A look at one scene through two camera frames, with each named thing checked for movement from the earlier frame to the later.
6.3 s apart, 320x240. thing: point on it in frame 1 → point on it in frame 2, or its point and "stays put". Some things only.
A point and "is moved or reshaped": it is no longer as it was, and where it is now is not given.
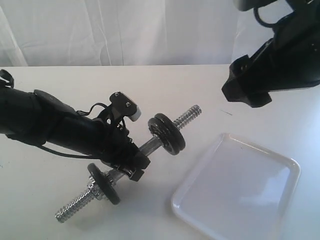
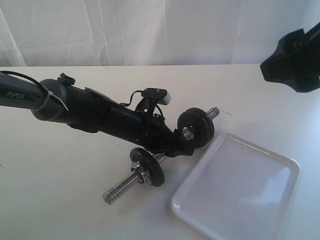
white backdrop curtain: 129,32 stays put
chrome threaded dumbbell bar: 154,142 → 132,179
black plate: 105,184 → 151,167
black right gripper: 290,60 → 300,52
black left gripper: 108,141 → 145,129
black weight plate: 156,131 is moved or reshaped
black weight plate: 172,130 is moved or reshaped
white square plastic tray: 242,191 stays put
